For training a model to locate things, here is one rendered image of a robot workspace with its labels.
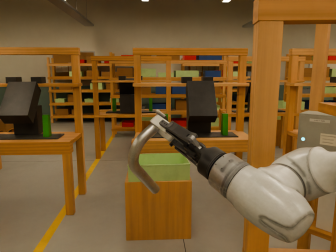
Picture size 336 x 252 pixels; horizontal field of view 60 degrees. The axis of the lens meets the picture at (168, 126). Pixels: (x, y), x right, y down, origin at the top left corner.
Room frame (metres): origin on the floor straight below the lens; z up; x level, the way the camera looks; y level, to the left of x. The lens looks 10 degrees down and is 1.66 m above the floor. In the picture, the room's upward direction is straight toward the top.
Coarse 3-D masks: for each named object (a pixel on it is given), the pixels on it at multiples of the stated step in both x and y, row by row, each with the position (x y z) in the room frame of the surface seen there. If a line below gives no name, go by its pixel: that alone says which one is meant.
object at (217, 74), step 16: (112, 64) 7.99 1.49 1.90; (224, 64) 7.71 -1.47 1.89; (176, 80) 7.61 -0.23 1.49; (192, 80) 7.63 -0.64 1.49; (224, 80) 7.67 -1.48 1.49; (112, 96) 7.52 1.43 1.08; (144, 96) 7.56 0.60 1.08; (160, 96) 7.59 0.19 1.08; (176, 96) 7.61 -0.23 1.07; (224, 96) 7.67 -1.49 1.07; (176, 112) 7.61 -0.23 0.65; (112, 128) 7.52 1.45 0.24; (128, 128) 7.54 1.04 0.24
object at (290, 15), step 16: (256, 0) 1.16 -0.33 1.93; (272, 0) 1.12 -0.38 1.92; (288, 0) 1.12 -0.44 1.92; (304, 0) 1.11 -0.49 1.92; (320, 0) 1.11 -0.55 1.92; (256, 16) 1.14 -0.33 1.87; (272, 16) 1.12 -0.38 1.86; (288, 16) 1.12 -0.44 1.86; (304, 16) 1.11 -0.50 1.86; (320, 16) 1.11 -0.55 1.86
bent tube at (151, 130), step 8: (160, 112) 0.79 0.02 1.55; (144, 128) 0.78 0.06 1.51; (152, 128) 0.78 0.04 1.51; (136, 136) 0.78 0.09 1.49; (144, 136) 0.76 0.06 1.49; (136, 144) 0.76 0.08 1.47; (128, 152) 0.77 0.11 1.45; (136, 152) 0.76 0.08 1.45; (128, 160) 0.77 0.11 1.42; (136, 160) 0.77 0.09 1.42; (136, 168) 0.78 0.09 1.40; (136, 176) 0.81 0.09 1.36; (144, 176) 0.82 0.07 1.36; (144, 184) 0.85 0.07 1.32; (152, 184) 0.86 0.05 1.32; (152, 192) 0.89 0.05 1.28
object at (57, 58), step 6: (84, 54) 10.57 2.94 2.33; (90, 54) 10.58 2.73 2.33; (54, 60) 10.52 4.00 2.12; (60, 60) 10.53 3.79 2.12; (66, 60) 10.54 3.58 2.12; (54, 66) 10.52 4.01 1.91; (60, 66) 10.53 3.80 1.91; (66, 66) 10.54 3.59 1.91; (84, 66) 10.57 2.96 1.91; (90, 66) 10.58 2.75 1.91; (192, 66) 10.76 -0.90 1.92; (198, 66) 10.77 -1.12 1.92; (204, 66) 10.78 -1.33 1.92; (210, 66) 10.79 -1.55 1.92; (216, 66) 10.80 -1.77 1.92; (330, 66) 11.02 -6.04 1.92; (60, 72) 10.53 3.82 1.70; (66, 72) 10.54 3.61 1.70; (84, 72) 10.57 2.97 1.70
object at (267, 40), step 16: (256, 32) 1.15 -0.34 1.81; (272, 32) 1.12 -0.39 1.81; (256, 48) 1.14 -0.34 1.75; (272, 48) 1.12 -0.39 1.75; (256, 64) 1.12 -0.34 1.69; (272, 64) 1.12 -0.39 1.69; (256, 80) 1.12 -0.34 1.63; (272, 80) 1.12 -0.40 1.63; (256, 96) 1.12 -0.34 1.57; (272, 96) 1.12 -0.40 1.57; (256, 112) 1.12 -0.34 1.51; (272, 112) 1.12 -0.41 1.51; (256, 128) 1.12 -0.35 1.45; (272, 128) 1.12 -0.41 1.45; (256, 144) 1.12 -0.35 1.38; (272, 144) 1.12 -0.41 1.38; (256, 160) 1.12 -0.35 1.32; (272, 160) 1.12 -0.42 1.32; (256, 240) 1.12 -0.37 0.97
